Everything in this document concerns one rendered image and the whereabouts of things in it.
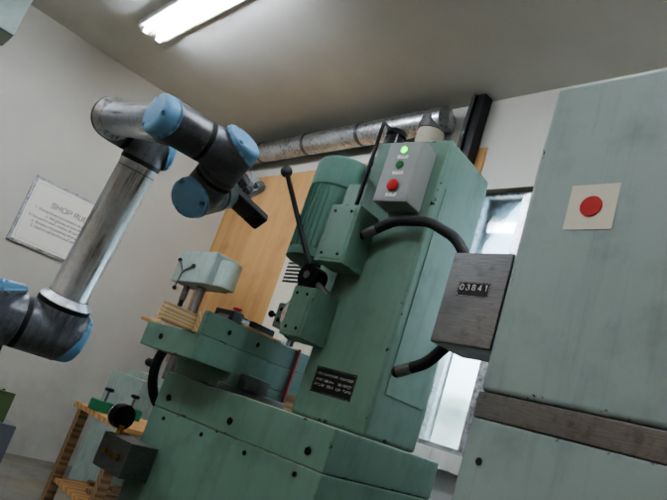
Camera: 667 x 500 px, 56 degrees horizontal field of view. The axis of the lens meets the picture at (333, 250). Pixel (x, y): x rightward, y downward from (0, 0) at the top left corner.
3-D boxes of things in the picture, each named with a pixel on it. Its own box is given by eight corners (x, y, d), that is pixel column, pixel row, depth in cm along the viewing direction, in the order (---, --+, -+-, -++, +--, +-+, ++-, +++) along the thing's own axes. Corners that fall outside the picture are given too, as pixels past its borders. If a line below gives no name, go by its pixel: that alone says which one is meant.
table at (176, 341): (272, 392, 203) (278, 374, 204) (343, 415, 183) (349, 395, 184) (117, 336, 160) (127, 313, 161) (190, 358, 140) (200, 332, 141)
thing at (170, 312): (318, 384, 182) (322, 370, 183) (323, 385, 180) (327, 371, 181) (157, 317, 139) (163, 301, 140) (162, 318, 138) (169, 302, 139)
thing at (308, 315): (302, 343, 152) (318, 298, 155) (323, 348, 147) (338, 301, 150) (276, 331, 145) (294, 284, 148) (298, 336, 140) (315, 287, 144)
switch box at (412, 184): (384, 211, 153) (403, 155, 157) (419, 213, 147) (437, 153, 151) (371, 200, 149) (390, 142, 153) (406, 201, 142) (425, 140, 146)
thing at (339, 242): (333, 272, 155) (350, 217, 159) (360, 276, 150) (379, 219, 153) (312, 259, 149) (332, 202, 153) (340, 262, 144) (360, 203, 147)
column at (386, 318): (343, 430, 162) (420, 183, 180) (416, 454, 147) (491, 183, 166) (289, 412, 146) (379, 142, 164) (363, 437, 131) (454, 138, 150)
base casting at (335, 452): (268, 437, 190) (278, 408, 192) (430, 500, 152) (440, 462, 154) (152, 404, 158) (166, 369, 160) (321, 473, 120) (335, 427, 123)
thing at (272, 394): (273, 406, 190) (277, 393, 191) (325, 424, 177) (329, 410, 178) (173, 372, 162) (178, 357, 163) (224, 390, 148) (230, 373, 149)
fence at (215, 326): (345, 394, 185) (351, 376, 187) (349, 395, 184) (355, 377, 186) (196, 332, 143) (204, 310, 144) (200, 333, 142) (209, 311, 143)
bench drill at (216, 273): (131, 492, 407) (218, 268, 448) (177, 525, 361) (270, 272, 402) (62, 479, 378) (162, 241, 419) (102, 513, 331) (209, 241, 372)
